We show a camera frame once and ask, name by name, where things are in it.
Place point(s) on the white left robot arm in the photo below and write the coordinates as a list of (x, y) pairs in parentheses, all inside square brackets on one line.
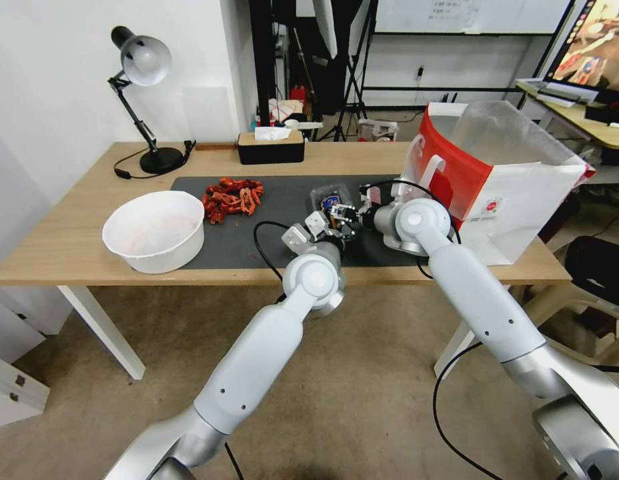
[(269, 350)]

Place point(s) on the black tripod stand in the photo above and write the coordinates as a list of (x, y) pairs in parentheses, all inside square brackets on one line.
[(349, 90)]

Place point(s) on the beige plastic chair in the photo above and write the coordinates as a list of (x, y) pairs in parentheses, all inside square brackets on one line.
[(584, 320)]

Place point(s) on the black takeout container clear lid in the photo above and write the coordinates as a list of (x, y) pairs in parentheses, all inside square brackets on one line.
[(327, 198)]

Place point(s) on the white whiteboard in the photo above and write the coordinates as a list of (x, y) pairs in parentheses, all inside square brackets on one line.
[(464, 15)]

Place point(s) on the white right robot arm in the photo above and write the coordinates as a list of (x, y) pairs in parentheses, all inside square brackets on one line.
[(469, 295)]

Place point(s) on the pile of red crayfish shells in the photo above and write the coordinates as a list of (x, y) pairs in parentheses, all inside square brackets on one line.
[(233, 197)]

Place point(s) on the red and white takeout bag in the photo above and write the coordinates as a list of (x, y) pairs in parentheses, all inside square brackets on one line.
[(489, 200)]

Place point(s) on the black bag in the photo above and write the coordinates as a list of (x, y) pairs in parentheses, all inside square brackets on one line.
[(597, 267)]

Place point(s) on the black tissue box wooden lid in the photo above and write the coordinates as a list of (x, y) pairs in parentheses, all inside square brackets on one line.
[(271, 149)]

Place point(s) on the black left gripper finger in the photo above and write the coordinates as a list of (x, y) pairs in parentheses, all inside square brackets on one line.
[(351, 214), (335, 214)]

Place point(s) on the large display screen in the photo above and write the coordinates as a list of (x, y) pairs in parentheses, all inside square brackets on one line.
[(594, 45)]

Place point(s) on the yellow top side desk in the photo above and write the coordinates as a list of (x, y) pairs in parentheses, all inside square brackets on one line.
[(574, 115)]

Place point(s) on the black desk mat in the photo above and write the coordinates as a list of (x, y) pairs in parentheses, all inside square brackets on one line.
[(269, 200)]

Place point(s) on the wooden table white legs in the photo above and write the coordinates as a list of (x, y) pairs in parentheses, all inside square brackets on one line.
[(89, 215)]

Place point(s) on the white tissue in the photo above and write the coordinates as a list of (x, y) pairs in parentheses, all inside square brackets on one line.
[(271, 133)]

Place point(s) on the white paper bowl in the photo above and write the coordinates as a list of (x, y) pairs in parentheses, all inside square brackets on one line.
[(154, 231)]

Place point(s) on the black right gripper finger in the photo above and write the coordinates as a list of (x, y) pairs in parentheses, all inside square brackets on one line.
[(364, 193)]

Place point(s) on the black and silver desk lamp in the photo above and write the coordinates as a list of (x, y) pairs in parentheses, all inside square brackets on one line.
[(142, 75)]

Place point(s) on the white drawer cabinet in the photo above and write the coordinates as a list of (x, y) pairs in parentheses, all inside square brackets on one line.
[(9, 360)]

